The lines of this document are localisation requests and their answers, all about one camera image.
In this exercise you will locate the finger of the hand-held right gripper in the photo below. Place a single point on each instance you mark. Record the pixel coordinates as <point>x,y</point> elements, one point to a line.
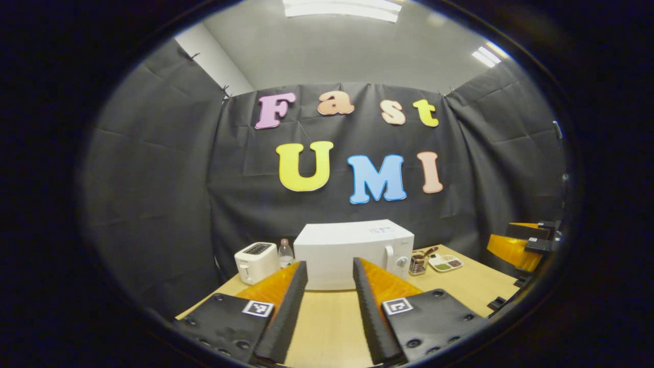
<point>513,250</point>
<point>541,229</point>

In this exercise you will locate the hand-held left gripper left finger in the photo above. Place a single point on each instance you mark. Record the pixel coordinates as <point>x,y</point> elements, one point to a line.
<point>286,317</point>

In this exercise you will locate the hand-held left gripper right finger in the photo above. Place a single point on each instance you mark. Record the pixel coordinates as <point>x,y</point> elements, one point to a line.
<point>373,322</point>

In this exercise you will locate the white microwave oven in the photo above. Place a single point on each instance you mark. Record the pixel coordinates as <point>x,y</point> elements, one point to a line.
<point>337,250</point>

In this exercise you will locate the clear plastic bottle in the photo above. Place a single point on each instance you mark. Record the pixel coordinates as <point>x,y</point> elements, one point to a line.
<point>285,255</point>

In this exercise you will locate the white toaster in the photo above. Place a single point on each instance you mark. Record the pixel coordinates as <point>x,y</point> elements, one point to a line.
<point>255,263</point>

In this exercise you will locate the white divided dish of beans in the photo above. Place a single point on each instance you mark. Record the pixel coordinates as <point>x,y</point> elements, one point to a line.
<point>447,263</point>

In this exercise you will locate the small ceiling light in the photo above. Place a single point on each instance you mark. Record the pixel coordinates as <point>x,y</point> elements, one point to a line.
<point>489,55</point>

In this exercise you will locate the large ceiling light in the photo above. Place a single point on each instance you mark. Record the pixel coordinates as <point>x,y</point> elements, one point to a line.
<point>342,9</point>

